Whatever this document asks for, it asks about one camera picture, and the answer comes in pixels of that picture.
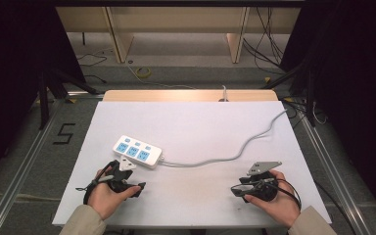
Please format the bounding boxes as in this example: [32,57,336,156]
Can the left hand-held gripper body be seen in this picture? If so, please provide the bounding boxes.
[105,155,138,194]

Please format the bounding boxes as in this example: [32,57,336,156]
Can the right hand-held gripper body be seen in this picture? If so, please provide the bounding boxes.
[245,160,284,203]

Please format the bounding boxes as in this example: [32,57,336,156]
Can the white power strip blue sockets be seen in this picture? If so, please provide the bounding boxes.
[112,134,164,170]

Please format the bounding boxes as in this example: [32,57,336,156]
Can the person's left hand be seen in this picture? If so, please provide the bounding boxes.
[87,165,142,220]

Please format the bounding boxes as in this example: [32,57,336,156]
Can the person's right hand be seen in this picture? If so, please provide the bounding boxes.
[243,169,302,229]

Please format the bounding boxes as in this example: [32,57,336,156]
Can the white table cover board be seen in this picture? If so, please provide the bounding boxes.
[51,100,333,228]

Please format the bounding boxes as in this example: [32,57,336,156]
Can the wooden table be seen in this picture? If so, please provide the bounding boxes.
[102,89,279,103]

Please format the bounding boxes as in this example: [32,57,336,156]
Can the black metal stand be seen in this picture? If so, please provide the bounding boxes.
[36,67,101,131]
[259,60,318,127]

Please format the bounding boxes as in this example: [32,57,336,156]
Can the yellow tape roll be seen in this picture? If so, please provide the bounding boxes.
[134,66,153,79]

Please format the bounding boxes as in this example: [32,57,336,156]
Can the black curtain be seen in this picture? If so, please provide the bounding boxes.
[278,0,376,226]
[0,0,86,190]

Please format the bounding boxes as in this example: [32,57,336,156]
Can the light wooden desk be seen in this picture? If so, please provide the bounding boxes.
[55,6,302,65]

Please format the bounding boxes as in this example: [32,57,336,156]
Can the grey power strip cable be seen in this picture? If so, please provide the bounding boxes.
[159,109,289,168]

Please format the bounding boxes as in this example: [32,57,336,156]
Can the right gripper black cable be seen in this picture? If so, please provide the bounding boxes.
[259,177,304,211]

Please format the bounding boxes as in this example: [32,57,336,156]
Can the aluminium floor rail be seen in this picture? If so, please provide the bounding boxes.
[0,91,104,235]
[283,97,375,235]

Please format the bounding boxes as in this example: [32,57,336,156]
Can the white cable with plug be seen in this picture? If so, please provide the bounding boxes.
[218,84,230,103]

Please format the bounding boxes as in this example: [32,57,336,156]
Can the thin black floor cable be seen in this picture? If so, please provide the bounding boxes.
[75,51,109,84]

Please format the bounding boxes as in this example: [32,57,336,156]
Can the bundle of black cables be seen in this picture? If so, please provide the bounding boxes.
[242,6,286,72]

